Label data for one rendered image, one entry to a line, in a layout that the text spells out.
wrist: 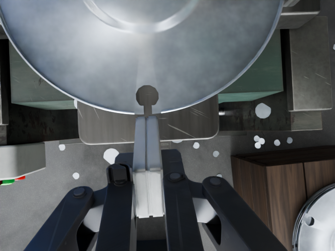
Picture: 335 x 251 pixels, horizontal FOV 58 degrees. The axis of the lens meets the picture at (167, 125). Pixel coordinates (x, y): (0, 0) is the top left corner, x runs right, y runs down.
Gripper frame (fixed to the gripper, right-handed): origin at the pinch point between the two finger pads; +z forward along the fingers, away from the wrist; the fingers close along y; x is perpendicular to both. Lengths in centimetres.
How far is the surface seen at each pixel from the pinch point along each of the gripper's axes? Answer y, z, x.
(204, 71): 5.8, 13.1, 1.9
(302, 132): 55, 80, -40
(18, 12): -11.9, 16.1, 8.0
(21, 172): -20.2, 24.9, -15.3
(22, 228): -47, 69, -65
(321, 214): 39, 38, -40
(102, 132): -4.6, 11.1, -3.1
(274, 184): 29, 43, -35
